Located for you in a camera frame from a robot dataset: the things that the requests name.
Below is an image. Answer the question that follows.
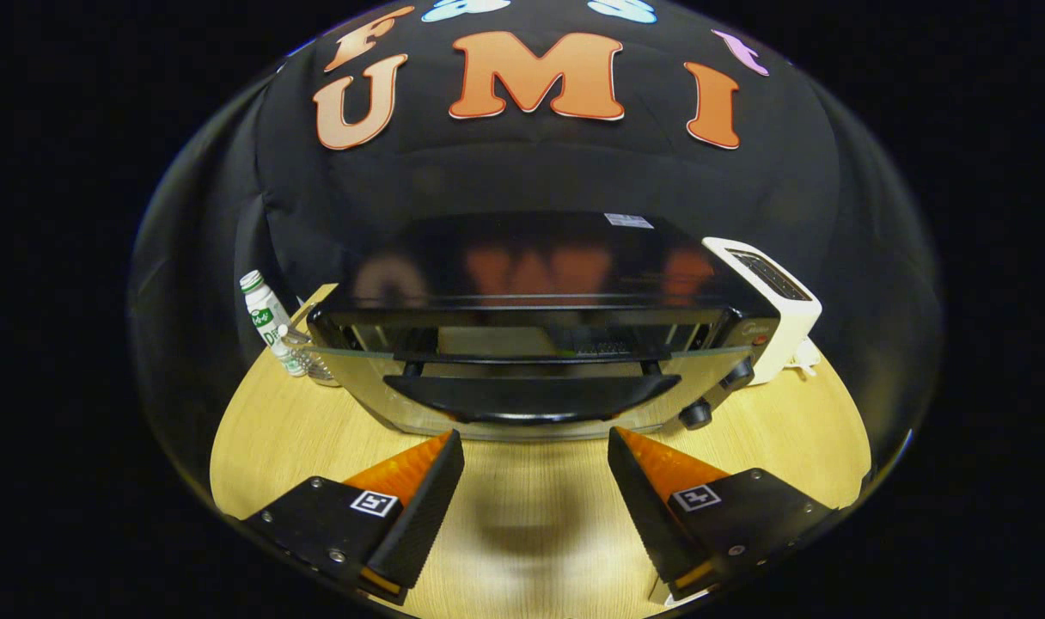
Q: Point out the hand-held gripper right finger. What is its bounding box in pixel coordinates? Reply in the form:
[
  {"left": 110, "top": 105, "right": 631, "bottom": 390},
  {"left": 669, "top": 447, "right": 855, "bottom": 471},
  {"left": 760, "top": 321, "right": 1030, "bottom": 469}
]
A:
[{"left": 607, "top": 426, "right": 837, "bottom": 603}]

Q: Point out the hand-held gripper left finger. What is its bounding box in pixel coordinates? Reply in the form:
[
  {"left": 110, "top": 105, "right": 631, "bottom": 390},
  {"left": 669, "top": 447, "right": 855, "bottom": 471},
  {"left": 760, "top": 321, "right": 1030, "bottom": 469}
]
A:
[{"left": 241, "top": 430, "right": 467, "bottom": 607}]

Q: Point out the black toaster oven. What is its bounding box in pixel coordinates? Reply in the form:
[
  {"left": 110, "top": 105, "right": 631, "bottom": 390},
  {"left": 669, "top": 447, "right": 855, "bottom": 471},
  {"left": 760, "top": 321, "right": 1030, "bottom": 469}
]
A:
[{"left": 306, "top": 211, "right": 781, "bottom": 442}]

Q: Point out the white pop-up toaster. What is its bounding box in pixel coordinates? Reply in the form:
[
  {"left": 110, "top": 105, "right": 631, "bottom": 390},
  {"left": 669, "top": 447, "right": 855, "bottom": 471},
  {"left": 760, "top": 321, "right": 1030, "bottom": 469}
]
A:
[{"left": 701, "top": 236, "right": 824, "bottom": 385}]

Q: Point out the white green-label drink bottle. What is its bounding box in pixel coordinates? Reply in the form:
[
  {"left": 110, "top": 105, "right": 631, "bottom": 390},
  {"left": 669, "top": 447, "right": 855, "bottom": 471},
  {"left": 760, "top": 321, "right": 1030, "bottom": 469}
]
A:
[{"left": 239, "top": 270, "right": 309, "bottom": 377}]

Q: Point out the white toaster cable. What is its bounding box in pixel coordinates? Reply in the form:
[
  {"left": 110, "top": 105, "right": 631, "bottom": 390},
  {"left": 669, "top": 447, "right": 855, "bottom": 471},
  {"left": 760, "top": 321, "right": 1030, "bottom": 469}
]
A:
[{"left": 785, "top": 340, "right": 821, "bottom": 376}]

